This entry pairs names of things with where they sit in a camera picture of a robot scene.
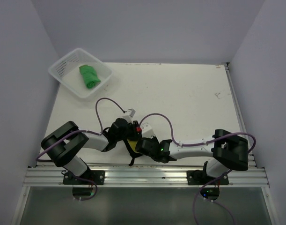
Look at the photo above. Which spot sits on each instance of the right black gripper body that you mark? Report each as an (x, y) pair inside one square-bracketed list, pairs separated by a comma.
[(152, 139)]

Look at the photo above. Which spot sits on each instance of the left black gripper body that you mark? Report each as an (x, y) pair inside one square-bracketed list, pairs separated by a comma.
[(131, 132)]

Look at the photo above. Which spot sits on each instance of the yellow microfiber towel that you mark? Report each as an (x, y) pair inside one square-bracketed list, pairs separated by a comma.
[(131, 147)]

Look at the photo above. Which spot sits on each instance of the green microfiber towel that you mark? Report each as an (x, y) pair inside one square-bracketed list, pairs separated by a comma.
[(89, 76)]

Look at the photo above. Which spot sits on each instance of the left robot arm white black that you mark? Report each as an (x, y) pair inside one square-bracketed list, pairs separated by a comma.
[(63, 144)]

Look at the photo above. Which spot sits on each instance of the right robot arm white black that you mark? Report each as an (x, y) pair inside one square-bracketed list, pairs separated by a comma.
[(228, 151)]

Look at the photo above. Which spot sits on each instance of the white plastic basket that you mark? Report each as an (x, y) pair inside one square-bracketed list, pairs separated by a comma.
[(66, 70)]

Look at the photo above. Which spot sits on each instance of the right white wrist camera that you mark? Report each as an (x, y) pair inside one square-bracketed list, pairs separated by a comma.
[(147, 131)]

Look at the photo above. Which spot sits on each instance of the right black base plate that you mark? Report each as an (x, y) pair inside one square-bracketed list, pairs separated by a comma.
[(199, 177)]

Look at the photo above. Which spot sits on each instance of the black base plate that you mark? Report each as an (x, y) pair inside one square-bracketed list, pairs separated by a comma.
[(97, 176), (199, 177)]

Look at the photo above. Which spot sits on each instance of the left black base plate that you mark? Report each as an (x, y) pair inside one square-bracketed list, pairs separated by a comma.
[(97, 176)]

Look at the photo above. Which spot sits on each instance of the aluminium mounting rail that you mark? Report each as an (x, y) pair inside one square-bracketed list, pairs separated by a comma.
[(142, 176)]

